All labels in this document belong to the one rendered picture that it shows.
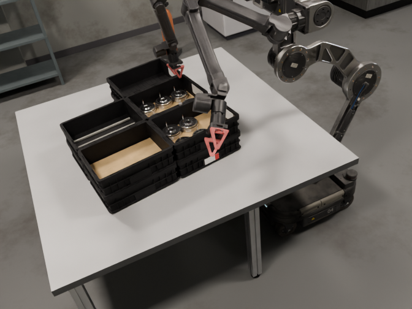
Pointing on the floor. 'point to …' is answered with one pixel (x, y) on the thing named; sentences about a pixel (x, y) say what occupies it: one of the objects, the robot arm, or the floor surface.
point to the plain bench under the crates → (51, 201)
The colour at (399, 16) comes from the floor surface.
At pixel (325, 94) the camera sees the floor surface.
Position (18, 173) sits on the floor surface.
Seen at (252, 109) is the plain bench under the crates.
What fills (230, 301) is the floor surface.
